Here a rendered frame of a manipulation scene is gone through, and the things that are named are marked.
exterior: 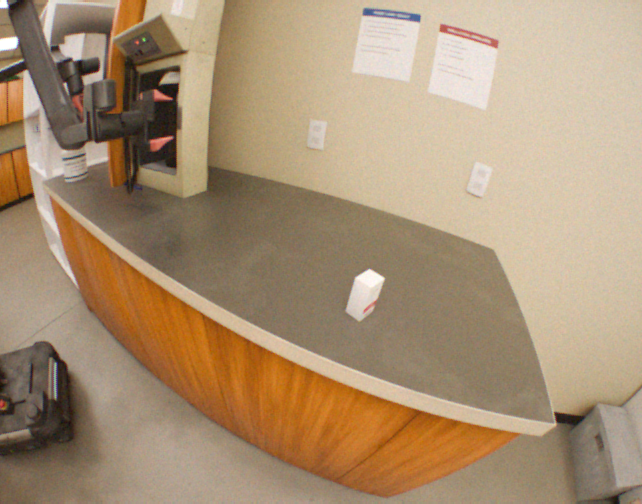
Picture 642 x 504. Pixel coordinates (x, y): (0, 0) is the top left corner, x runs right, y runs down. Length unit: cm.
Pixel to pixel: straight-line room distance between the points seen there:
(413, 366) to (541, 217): 83
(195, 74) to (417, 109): 73
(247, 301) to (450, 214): 78
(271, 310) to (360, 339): 15
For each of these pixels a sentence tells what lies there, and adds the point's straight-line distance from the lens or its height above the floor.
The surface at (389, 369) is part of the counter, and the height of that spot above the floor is 94.
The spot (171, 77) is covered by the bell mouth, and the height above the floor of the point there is 134.
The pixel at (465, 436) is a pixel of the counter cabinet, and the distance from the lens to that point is 56.
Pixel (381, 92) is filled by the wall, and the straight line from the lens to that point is 97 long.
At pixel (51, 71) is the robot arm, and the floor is 134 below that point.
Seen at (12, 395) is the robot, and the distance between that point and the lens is 158.
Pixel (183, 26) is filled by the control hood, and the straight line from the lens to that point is 85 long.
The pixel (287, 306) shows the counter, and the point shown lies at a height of 94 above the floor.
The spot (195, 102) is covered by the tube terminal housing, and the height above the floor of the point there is 125.
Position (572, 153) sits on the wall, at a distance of 111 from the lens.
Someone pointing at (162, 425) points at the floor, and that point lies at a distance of 139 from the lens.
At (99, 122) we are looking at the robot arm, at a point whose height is 122.
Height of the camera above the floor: 123
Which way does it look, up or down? 30 degrees down
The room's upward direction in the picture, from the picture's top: 10 degrees clockwise
